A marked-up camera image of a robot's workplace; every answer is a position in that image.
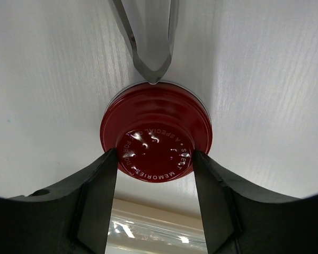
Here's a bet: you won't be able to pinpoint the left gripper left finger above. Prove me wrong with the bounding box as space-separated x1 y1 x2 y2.
0 148 118 253

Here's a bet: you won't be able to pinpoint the metal serving tongs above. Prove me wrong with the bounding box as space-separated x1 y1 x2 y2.
109 0 180 84

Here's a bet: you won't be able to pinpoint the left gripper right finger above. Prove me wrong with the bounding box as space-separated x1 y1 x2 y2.
193 151 318 253

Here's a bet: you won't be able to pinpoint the silver tin lid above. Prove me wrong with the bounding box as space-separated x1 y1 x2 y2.
100 82 213 183

